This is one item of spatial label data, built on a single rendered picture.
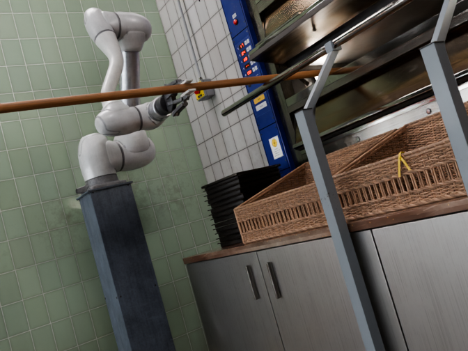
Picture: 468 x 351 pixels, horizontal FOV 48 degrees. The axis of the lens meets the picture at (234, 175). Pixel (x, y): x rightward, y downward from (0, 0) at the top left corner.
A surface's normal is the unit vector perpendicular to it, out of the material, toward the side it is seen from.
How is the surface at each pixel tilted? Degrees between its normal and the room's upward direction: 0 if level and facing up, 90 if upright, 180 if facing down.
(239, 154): 90
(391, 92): 70
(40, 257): 90
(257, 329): 90
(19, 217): 90
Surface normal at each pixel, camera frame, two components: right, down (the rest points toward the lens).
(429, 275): -0.80, 0.18
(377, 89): -0.85, -0.15
